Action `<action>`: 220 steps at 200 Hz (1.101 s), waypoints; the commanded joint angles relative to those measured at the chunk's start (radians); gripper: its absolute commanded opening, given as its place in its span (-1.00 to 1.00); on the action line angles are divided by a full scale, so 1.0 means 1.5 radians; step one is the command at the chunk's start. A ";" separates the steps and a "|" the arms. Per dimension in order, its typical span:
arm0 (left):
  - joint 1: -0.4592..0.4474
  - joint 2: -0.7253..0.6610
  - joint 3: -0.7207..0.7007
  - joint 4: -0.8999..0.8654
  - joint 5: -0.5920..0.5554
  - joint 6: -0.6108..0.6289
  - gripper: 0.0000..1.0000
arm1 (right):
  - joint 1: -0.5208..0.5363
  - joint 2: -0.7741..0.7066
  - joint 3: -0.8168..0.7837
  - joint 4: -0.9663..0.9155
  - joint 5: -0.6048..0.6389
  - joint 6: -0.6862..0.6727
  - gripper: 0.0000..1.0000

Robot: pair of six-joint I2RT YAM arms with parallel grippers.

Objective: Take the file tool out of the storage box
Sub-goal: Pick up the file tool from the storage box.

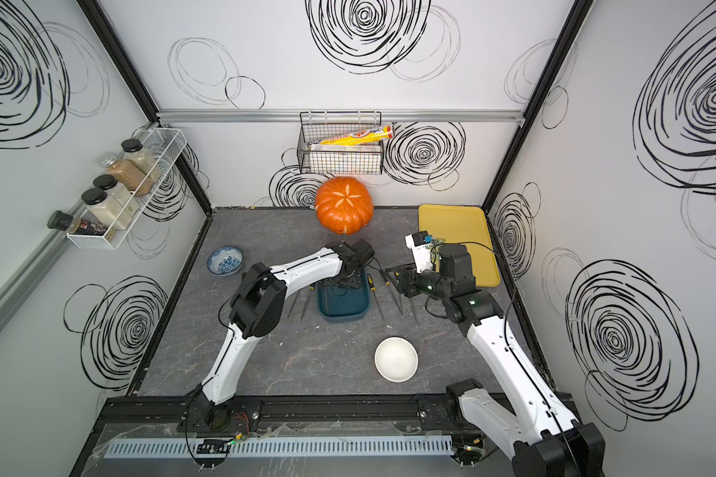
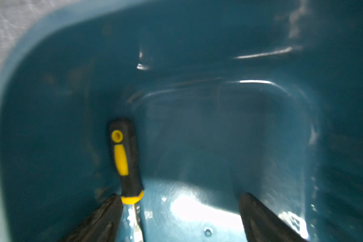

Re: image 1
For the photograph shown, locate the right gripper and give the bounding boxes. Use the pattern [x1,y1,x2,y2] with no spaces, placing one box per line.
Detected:
[385,259,451,301]

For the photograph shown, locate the file tool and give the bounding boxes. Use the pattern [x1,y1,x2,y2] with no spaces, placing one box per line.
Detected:
[286,294,298,318]
[367,273,387,325]
[300,285,314,322]
[386,280,404,316]

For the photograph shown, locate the teal storage box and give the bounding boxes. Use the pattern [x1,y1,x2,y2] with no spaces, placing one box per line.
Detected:
[315,280,370,324]

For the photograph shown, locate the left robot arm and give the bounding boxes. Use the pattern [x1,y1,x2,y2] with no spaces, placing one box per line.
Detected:
[185,240,375,430]

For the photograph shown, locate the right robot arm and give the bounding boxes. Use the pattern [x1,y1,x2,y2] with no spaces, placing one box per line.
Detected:
[382,244,606,476]

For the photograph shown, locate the orange pumpkin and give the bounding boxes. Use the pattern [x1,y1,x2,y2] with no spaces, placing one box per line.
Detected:
[314,177,374,235]

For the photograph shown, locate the yellow tray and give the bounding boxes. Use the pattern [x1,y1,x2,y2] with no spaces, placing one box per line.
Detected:
[419,205,501,288]

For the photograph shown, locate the blue white patterned bowl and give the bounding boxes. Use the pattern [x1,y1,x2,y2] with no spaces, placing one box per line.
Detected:
[207,246,244,276]

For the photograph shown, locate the yellow tube package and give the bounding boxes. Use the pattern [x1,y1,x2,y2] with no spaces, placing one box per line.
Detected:
[318,125,394,146]

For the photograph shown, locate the spice jar green herbs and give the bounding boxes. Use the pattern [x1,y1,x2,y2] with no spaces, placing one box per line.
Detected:
[121,138,156,176]

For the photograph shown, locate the spice jar cream powder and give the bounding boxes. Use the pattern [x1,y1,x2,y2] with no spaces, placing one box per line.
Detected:
[81,187,132,231]

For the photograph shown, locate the spice jar brown powder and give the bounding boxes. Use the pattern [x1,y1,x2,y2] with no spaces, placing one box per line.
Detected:
[99,154,153,197]

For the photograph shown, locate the spice jar white powder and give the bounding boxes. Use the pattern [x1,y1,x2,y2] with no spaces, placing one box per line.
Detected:
[93,174,139,215]

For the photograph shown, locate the dark pepper grinder jar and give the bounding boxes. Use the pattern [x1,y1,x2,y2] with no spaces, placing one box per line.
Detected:
[47,211,109,237]

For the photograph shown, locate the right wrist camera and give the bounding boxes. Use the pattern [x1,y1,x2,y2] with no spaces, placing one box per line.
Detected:
[405,231,434,273]

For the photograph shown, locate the black wire basket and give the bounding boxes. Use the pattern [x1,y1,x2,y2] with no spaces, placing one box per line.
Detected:
[296,111,385,176]

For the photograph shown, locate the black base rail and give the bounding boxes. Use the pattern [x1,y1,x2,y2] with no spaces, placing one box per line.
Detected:
[97,394,477,433]

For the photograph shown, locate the clear wall shelf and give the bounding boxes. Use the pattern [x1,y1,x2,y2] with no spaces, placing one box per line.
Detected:
[61,127,193,260]

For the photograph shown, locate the grey slotted cable duct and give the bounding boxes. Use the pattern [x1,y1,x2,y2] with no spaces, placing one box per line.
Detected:
[103,435,455,460]

